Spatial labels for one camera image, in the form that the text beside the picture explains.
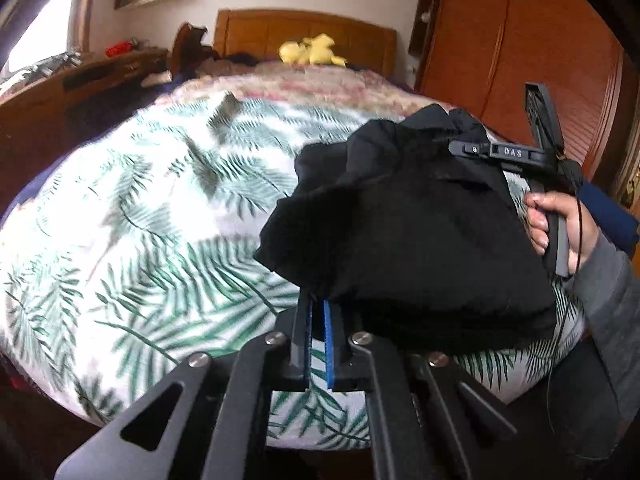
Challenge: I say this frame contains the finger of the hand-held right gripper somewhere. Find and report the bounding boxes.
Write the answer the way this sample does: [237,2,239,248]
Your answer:
[448,139,493,159]

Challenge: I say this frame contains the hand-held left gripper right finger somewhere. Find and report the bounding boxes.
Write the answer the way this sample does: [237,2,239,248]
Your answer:
[322,300,518,480]

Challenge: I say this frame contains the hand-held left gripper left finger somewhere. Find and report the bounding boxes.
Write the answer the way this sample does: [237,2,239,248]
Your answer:
[54,287,313,480]

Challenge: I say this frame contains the black button coat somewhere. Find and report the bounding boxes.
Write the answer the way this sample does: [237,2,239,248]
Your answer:
[252,104,558,356]

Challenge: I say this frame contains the person's right forearm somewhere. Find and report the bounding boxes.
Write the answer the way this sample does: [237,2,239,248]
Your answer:
[575,232,640,426]

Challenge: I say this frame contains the person's right hand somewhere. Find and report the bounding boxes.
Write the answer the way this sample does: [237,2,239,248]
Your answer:
[522,180,601,275]

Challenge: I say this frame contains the wooden slatted wardrobe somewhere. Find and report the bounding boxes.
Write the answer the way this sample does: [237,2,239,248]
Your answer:
[407,0,636,186]

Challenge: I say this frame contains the floral blanket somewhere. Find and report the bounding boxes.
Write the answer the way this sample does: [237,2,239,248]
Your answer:
[155,62,461,111]

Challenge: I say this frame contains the yellow plush toy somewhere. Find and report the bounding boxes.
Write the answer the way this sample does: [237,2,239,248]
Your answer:
[278,33,348,67]

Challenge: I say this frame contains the leaf print bed sheet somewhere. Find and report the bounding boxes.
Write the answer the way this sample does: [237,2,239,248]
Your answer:
[0,92,586,448]

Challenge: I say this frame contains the wooden bed headboard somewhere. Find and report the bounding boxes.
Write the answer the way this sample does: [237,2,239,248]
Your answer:
[214,8,398,78]

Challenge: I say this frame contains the dark wooden chair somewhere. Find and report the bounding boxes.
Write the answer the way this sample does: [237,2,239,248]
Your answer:
[170,23,216,78]

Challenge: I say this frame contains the long wooden desk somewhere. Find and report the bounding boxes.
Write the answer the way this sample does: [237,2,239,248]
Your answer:
[0,47,171,201]

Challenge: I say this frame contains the dark patterned cloth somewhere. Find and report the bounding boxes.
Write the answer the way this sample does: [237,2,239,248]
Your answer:
[15,52,83,78]

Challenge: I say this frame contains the window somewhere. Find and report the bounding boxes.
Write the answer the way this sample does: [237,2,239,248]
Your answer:
[0,0,81,81]

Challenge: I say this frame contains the black cable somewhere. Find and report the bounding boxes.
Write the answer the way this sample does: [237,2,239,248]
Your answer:
[545,150,626,461]

